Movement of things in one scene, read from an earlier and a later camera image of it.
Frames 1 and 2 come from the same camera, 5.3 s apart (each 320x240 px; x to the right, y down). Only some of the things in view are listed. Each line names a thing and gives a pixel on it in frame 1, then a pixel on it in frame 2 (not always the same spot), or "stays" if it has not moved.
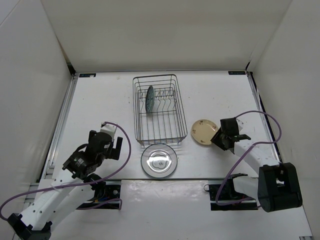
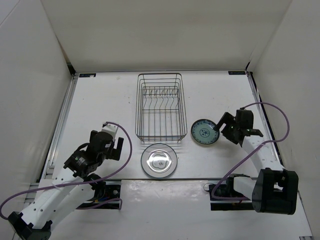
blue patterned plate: [150, 99] → [202, 132]
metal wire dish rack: [159, 113] stays
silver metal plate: [159, 160] stays
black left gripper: [115, 151] stays
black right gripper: [216, 141] → [228, 119]
